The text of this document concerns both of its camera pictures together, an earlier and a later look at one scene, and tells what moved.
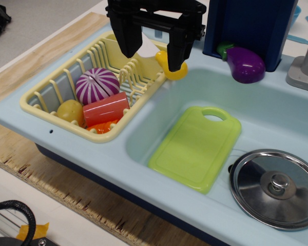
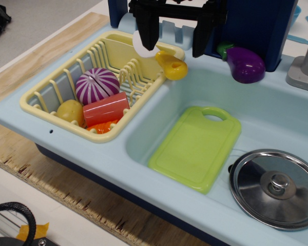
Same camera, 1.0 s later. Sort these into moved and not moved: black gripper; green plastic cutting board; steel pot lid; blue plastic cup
Moved: black gripper
Not moved: green plastic cutting board; blue plastic cup; steel pot lid
